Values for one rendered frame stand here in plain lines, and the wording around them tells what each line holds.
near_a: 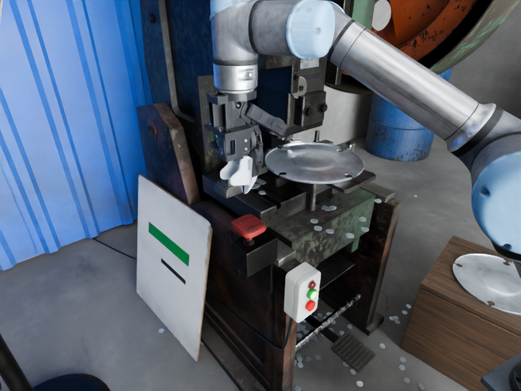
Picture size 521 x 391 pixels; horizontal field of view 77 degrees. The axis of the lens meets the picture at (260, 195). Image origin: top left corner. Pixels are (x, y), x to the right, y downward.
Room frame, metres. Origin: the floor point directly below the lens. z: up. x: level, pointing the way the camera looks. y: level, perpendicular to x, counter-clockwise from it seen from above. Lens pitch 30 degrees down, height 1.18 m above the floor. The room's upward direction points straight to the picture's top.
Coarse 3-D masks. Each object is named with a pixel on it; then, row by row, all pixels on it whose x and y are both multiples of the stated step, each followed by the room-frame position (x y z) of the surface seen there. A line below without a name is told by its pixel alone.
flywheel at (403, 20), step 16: (400, 0) 1.15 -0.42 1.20; (416, 0) 1.11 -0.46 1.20; (432, 0) 1.08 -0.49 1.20; (448, 0) 1.05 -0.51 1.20; (464, 0) 0.98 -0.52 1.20; (480, 0) 0.97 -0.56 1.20; (400, 16) 1.15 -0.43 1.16; (416, 16) 1.11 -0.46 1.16; (432, 16) 1.07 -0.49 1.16; (448, 16) 1.00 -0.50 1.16; (464, 16) 0.97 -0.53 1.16; (480, 16) 1.03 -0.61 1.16; (384, 32) 1.18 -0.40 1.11; (400, 32) 1.14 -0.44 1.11; (416, 32) 1.10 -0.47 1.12; (432, 32) 1.03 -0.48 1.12; (448, 32) 1.00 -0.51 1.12; (464, 32) 1.05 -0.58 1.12; (400, 48) 1.09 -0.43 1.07; (416, 48) 1.06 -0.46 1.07; (432, 48) 1.02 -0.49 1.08
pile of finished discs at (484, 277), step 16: (464, 256) 0.98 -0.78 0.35; (480, 256) 0.98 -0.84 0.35; (464, 272) 0.89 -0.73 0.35; (480, 272) 0.89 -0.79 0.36; (496, 272) 0.88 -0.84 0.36; (512, 272) 0.89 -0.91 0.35; (464, 288) 0.81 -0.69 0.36; (480, 288) 0.81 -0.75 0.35; (496, 288) 0.81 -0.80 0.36; (512, 288) 0.81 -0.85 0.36; (496, 304) 0.74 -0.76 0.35; (512, 304) 0.74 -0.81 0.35
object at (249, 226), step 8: (240, 216) 0.63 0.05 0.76; (248, 216) 0.63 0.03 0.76; (232, 224) 0.61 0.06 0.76; (240, 224) 0.60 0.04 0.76; (248, 224) 0.60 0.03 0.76; (256, 224) 0.60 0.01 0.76; (264, 224) 0.60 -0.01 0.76; (240, 232) 0.58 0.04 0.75; (248, 232) 0.57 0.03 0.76; (256, 232) 0.58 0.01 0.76; (248, 240) 0.60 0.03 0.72
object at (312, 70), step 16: (304, 64) 0.92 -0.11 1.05; (320, 64) 0.96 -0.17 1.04; (304, 80) 0.90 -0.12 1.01; (320, 80) 0.97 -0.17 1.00; (272, 96) 0.93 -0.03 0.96; (288, 96) 0.89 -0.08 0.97; (304, 96) 0.88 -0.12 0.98; (320, 96) 0.92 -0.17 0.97; (272, 112) 0.93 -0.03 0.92; (288, 112) 0.89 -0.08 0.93; (304, 112) 0.88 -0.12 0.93; (320, 112) 0.92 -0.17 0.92
